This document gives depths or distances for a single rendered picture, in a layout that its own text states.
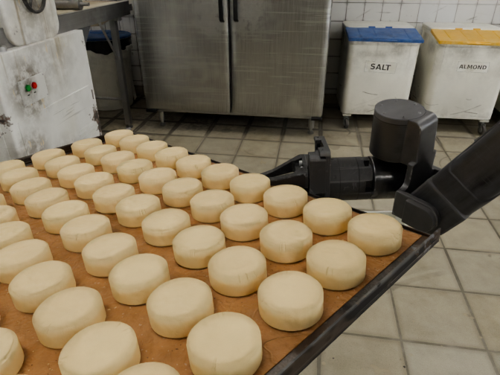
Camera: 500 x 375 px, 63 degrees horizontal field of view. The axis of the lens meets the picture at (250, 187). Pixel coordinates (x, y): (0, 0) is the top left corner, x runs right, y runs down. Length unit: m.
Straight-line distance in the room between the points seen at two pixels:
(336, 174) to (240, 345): 0.30
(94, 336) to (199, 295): 0.08
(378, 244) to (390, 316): 1.39
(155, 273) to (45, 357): 0.10
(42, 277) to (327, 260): 0.24
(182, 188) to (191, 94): 2.78
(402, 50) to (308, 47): 0.74
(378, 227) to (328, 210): 0.05
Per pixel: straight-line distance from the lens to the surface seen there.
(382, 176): 0.53
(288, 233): 0.39
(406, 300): 1.86
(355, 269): 0.35
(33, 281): 0.40
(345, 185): 0.52
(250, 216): 0.42
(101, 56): 3.89
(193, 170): 0.56
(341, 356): 1.60
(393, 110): 0.51
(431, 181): 0.49
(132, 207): 0.47
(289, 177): 0.51
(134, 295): 0.35
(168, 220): 0.43
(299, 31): 3.03
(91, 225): 0.46
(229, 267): 0.35
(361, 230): 0.39
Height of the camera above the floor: 1.23
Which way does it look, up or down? 29 degrees down
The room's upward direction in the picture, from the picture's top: straight up
